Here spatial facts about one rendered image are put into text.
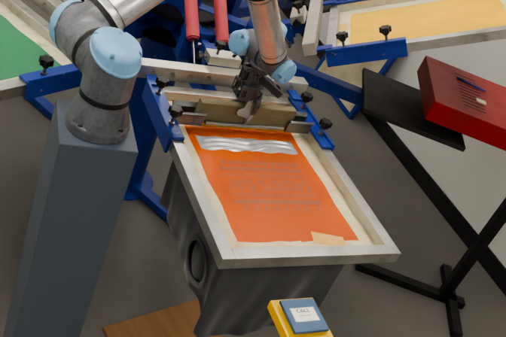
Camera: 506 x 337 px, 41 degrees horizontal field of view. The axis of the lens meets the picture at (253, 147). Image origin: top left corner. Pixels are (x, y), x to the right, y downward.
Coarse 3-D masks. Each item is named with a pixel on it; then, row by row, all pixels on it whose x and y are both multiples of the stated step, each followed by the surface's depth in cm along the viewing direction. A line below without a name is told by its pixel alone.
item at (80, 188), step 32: (64, 128) 153; (64, 160) 151; (96, 160) 154; (128, 160) 156; (64, 192) 157; (96, 192) 160; (32, 224) 174; (64, 224) 163; (96, 224) 166; (32, 256) 167; (64, 256) 170; (96, 256) 173; (32, 288) 174; (64, 288) 177; (32, 320) 182; (64, 320) 185
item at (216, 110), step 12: (204, 108) 213; (216, 108) 215; (228, 108) 217; (240, 108) 218; (264, 108) 222; (276, 108) 225; (288, 108) 228; (204, 120) 216; (228, 120) 220; (240, 120) 222; (252, 120) 224; (264, 120) 226; (276, 120) 228; (288, 120) 230
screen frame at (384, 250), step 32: (192, 96) 228; (224, 96) 234; (320, 160) 228; (192, 192) 186; (352, 192) 213; (224, 256) 169; (256, 256) 173; (288, 256) 177; (320, 256) 182; (352, 256) 188; (384, 256) 194
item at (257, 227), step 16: (192, 128) 217; (208, 128) 220; (224, 128) 224; (208, 160) 206; (208, 176) 199; (224, 192) 196; (224, 208) 190; (240, 224) 187; (256, 224) 189; (272, 224) 191; (288, 224) 194; (240, 240) 181; (256, 240) 183; (272, 240) 186; (288, 240) 188
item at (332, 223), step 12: (252, 132) 228; (264, 132) 230; (276, 132) 233; (288, 132) 236; (264, 156) 218; (276, 156) 221; (288, 156) 223; (300, 156) 226; (300, 168) 220; (312, 168) 223; (312, 180) 217; (324, 192) 214; (324, 204) 208; (288, 216) 197; (300, 216) 199; (312, 216) 201; (324, 216) 203; (336, 216) 206; (300, 228) 195; (312, 228) 197; (324, 228) 199; (336, 228) 201; (348, 228) 203; (300, 240) 190; (312, 240) 192; (348, 240) 198
